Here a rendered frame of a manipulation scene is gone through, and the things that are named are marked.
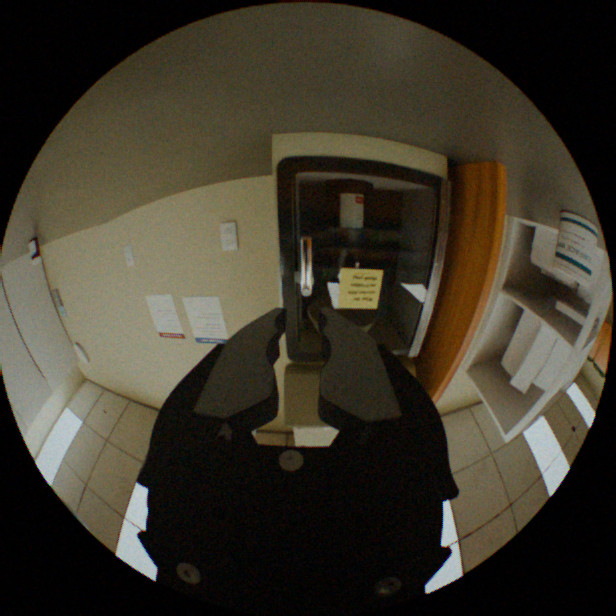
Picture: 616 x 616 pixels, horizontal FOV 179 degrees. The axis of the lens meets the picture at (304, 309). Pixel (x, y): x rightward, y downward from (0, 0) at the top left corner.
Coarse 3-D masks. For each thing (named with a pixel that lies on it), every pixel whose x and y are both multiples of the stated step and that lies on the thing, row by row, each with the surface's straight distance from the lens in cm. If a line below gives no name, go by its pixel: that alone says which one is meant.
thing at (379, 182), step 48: (288, 192) 33; (336, 192) 33; (384, 192) 35; (432, 192) 40; (288, 240) 33; (336, 240) 33; (384, 240) 35; (432, 240) 40; (288, 288) 35; (336, 288) 35; (384, 288) 38; (288, 336) 40; (384, 336) 43
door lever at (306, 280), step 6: (300, 240) 28; (306, 240) 28; (306, 246) 28; (306, 252) 28; (306, 258) 28; (306, 264) 28; (306, 270) 29; (300, 276) 34; (306, 276) 29; (312, 276) 34; (300, 282) 34; (306, 282) 29; (312, 282) 34; (306, 288) 29; (306, 294) 30
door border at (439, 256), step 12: (444, 180) 42; (444, 192) 41; (444, 204) 41; (444, 216) 41; (444, 228) 41; (444, 252) 41; (432, 276) 42; (432, 288) 43; (432, 300) 44; (420, 324) 46; (420, 336) 48
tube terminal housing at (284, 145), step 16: (272, 144) 36; (288, 144) 36; (304, 144) 36; (320, 144) 36; (336, 144) 36; (352, 144) 36; (368, 144) 37; (384, 144) 38; (400, 144) 40; (272, 160) 35; (384, 160) 37; (400, 160) 39; (416, 160) 40; (432, 160) 42
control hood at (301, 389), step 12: (288, 372) 46; (300, 372) 45; (312, 372) 45; (288, 384) 45; (300, 384) 45; (312, 384) 45; (288, 396) 46; (300, 396) 46; (312, 396) 46; (288, 408) 46; (300, 408) 46; (312, 408) 46; (288, 420) 47; (300, 420) 47; (312, 420) 47
